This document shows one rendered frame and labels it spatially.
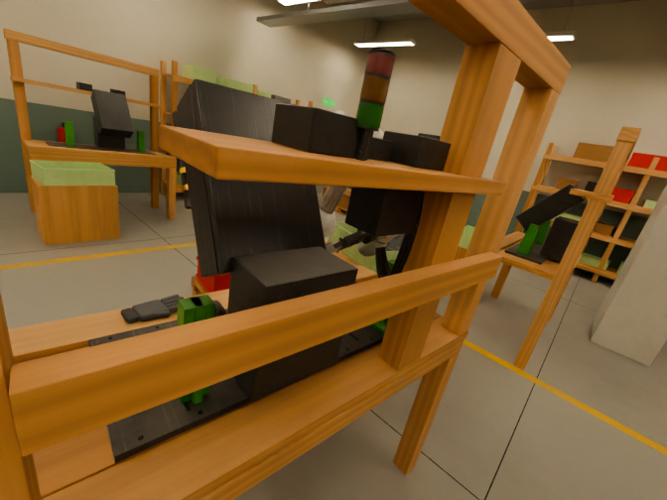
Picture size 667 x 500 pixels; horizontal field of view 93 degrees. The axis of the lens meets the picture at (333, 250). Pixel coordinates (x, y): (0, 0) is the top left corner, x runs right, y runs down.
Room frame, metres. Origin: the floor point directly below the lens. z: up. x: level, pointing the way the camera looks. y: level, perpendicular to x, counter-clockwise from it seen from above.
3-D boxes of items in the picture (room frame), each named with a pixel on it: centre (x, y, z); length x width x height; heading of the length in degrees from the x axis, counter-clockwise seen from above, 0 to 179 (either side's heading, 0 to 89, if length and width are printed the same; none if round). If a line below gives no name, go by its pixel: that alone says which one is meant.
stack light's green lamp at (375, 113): (0.67, -0.02, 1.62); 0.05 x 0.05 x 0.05
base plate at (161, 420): (0.96, 0.11, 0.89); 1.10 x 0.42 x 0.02; 135
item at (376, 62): (0.67, -0.02, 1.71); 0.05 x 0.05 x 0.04
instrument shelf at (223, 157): (0.78, -0.07, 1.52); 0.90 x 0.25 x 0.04; 135
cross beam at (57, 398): (0.70, -0.15, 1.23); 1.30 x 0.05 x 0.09; 135
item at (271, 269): (0.79, 0.09, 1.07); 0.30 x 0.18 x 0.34; 135
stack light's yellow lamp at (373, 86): (0.67, -0.02, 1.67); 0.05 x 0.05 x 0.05
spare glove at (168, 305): (0.91, 0.55, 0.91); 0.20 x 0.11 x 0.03; 144
